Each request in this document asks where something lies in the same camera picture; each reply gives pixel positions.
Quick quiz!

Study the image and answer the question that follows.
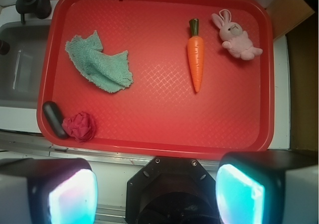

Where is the black faucet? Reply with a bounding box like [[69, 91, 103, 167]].
[[0, 0, 52, 55]]

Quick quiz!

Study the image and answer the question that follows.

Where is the black toy eggplant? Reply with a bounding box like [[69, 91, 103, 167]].
[[42, 101, 68, 139]]

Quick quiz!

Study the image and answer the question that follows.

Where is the green knitted cloth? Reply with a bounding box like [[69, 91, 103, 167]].
[[65, 30, 134, 94]]

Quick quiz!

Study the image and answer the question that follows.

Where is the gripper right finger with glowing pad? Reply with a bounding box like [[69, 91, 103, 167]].
[[216, 150, 319, 224]]

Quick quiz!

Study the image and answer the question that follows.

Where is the brown cardboard box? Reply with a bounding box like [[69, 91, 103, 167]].
[[266, 0, 319, 40]]

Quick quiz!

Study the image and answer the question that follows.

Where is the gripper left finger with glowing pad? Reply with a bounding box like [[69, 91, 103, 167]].
[[0, 158, 98, 224]]

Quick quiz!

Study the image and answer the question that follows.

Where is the pink plush bunny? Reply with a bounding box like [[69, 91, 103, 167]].
[[211, 9, 263, 61]]

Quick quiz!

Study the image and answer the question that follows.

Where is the crumpled red paper ball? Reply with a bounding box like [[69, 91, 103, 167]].
[[62, 112, 97, 143]]

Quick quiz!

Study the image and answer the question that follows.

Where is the orange toy carrot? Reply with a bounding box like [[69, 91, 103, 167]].
[[187, 18, 204, 93]]

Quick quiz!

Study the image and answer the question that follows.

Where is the grey sink basin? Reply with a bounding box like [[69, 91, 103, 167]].
[[0, 20, 51, 109]]

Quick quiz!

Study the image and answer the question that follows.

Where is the red plastic tray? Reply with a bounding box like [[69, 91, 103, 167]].
[[37, 0, 274, 160]]

